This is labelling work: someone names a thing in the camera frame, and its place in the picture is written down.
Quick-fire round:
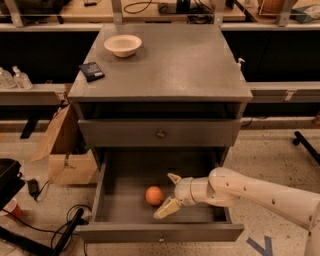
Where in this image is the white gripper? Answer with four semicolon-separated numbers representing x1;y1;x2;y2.
154;173;194;219

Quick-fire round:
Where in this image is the grey wooden drawer cabinet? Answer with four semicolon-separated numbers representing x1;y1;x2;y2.
69;23;252;165

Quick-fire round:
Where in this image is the white ceramic bowl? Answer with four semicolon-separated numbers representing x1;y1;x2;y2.
104;35;142;58

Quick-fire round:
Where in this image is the black floor cable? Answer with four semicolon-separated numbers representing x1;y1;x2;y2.
1;180;93;256

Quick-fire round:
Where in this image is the black chair base leg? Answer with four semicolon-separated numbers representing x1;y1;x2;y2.
0;208;85;256

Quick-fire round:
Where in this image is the clear sanitizer bottle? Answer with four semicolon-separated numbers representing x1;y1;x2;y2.
12;66;33;90
0;67;16;89

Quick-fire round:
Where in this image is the brown cardboard box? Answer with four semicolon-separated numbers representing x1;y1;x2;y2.
31;105;98;185

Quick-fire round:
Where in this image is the open grey middle drawer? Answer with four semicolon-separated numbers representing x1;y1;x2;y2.
78;149;244;243

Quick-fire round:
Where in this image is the black stand leg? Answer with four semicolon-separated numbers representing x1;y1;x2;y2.
292;131;320;165

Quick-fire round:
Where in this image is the small white pump bottle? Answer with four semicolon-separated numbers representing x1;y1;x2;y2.
237;58;245;71

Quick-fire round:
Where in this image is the red plastic cup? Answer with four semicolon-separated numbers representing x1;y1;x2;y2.
0;198;23;220

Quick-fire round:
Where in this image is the black power adapter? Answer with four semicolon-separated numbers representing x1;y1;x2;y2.
27;179;39;197

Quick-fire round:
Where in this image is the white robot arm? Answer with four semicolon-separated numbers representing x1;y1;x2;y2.
154;167;320;256

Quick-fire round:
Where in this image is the closed grey top drawer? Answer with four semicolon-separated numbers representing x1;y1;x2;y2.
79;119;241;147

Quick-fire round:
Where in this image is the orange fruit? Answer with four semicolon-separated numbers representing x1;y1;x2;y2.
145;186;164;206

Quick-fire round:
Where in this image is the dark blue snack packet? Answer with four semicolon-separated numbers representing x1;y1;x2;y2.
79;62;105;82

